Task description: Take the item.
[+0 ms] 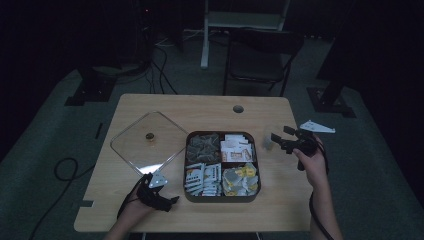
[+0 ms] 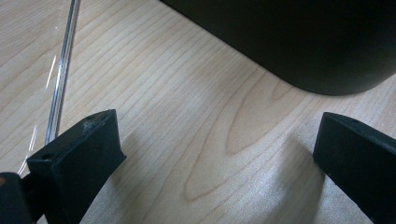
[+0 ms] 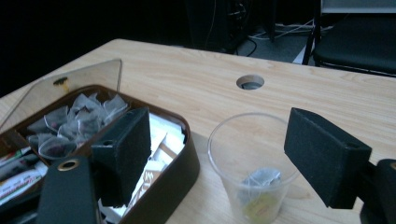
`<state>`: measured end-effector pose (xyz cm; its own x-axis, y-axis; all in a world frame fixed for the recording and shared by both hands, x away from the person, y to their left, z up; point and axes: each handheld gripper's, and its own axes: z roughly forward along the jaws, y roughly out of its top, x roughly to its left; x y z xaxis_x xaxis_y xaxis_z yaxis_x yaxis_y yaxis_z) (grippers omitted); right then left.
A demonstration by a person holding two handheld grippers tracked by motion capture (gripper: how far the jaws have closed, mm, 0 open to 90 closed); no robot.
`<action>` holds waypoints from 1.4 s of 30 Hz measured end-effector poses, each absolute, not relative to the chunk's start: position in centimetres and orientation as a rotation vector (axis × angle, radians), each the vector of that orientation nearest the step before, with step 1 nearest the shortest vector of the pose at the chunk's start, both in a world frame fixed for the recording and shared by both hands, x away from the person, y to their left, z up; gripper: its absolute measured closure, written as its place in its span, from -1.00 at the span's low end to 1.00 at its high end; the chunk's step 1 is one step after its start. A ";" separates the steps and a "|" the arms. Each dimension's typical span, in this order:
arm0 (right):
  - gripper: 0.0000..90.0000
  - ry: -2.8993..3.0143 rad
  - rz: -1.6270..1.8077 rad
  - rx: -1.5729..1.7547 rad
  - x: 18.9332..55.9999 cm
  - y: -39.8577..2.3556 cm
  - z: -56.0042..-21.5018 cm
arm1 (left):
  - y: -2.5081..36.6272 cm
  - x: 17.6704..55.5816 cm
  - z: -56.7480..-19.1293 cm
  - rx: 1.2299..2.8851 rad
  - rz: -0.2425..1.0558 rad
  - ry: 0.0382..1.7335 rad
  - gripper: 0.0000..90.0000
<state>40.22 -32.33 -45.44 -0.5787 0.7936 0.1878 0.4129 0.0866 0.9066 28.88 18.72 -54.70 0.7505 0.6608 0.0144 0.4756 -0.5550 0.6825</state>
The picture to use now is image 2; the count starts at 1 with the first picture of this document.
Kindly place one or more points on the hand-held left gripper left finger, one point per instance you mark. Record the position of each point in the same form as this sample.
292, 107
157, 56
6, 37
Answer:
74, 165

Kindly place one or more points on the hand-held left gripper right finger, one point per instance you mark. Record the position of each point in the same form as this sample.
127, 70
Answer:
358, 161

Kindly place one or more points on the square metal tray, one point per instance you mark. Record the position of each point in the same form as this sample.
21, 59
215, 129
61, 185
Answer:
295, 40

